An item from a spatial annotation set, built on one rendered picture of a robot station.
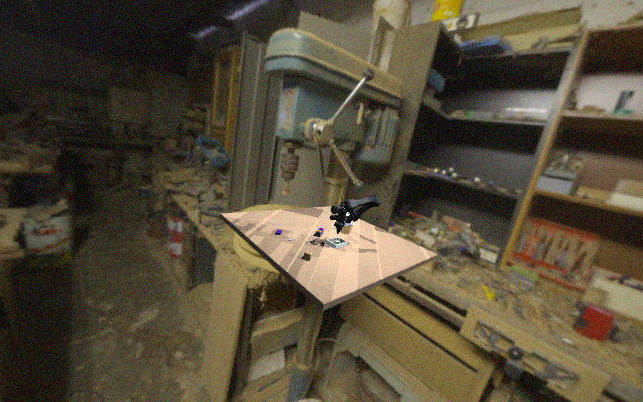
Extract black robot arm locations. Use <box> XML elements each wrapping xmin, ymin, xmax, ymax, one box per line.
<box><xmin>330</xmin><ymin>195</ymin><xmax>381</xmax><ymax>223</ymax></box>

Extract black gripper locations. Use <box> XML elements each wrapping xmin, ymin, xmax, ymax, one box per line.
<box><xmin>334</xmin><ymin>213</ymin><xmax>347</xmax><ymax>234</ymax></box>

